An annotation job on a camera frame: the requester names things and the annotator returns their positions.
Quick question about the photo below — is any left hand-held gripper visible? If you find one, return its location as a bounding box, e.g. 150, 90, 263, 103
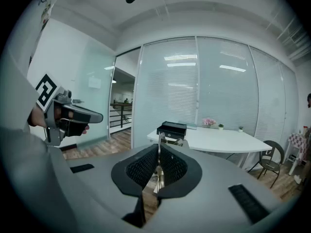
35, 73, 104, 147

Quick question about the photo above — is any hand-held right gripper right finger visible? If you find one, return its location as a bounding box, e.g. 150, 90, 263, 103
157, 143, 203, 207

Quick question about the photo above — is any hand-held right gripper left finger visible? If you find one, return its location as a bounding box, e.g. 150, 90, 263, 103
111, 143, 160, 229

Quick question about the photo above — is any small metal clip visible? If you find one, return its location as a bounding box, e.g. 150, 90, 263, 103
153, 132, 190, 194

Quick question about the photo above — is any black rectangular tray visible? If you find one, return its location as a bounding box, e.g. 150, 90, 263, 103
156, 121, 188, 140

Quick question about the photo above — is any person's left hand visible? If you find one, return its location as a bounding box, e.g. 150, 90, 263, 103
27, 104, 61, 129

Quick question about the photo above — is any white paper sheet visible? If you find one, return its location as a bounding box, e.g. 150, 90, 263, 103
87, 78, 102, 89

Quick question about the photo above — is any black railing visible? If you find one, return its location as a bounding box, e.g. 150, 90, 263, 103
109, 102, 133, 129

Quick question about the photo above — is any pink flower bouquet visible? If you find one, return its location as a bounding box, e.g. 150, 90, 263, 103
202, 117, 217, 128

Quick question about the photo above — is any person's white cartoon shirt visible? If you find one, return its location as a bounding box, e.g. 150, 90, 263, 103
0, 0, 82, 233

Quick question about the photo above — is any dark round chair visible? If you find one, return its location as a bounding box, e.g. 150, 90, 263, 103
247, 140, 285, 189

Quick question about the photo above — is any checkered tablecloth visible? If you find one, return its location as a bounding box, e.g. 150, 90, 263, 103
288, 132, 309, 166

